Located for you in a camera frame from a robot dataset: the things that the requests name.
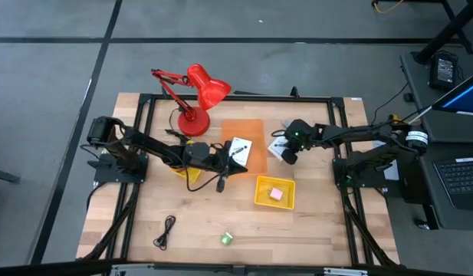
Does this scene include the silver aluminium profile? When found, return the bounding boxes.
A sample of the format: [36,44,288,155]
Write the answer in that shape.
[110,263,146,276]
[322,267,370,276]

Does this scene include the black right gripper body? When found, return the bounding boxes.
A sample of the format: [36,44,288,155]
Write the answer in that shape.
[280,118,318,166]

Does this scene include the black lamp power cable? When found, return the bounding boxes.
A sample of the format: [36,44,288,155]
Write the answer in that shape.
[165,107,192,140]

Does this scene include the yellow slotted plastic basket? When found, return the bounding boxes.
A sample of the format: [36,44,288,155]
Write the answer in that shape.
[254,175,297,211]
[169,165,203,183]

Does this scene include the black stand leg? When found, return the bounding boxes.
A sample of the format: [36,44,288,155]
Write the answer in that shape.
[413,0,473,65]

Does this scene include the dark grey desk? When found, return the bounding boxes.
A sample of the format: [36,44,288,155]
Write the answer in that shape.
[399,51,473,232]

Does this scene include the red desk lamp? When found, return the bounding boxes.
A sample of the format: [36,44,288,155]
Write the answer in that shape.
[149,62,234,138]

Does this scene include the white product box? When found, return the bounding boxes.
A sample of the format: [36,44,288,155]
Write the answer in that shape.
[227,136,254,168]
[267,135,295,163]

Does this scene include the black keyboard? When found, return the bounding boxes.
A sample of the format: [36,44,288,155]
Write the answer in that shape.
[432,154,473,211]

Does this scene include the yellow floor cable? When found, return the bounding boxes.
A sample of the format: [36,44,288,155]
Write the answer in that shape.
[371,0,406,15]

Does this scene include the black floor cable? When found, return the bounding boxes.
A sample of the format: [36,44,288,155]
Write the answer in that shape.
[368,82,427,131]

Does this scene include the black aluminium table frame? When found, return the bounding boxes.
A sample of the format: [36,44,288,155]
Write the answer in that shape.
[0,86,473,276]

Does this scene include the orange translucent plastic bin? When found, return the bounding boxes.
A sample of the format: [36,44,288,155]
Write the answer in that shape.
[220,118,269,176]

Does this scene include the computer monitor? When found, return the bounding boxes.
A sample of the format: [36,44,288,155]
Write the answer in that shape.
[430,70,473,117]

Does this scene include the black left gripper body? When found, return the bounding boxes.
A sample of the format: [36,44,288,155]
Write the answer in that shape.
[203,140,239,193]

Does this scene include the dark floor stand foot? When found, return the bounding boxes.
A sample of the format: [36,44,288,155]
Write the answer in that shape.
[0,167,22,186]

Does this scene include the black coiled cable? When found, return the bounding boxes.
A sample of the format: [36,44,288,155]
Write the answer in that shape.
[152,215,177,251]

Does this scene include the black power adapter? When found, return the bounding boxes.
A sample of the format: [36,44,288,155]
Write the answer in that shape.
[429,52,460,92]

